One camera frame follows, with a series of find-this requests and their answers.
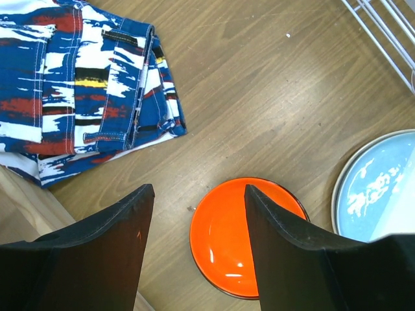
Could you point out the blue patterned cloth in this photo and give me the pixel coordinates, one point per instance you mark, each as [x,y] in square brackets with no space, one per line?
[79,87]

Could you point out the white wire dish rack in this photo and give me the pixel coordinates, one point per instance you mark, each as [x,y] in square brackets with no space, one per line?
[390,26]

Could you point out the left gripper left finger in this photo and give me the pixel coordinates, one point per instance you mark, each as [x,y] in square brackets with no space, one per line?
[93,264]

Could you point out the wooden tray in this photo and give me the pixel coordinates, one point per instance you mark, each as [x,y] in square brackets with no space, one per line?
[27,211]

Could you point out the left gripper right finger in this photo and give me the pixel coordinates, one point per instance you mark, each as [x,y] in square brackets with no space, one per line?
[300,266]

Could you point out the blue and cream plate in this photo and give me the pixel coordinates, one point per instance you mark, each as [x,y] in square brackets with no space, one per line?
[373,196]

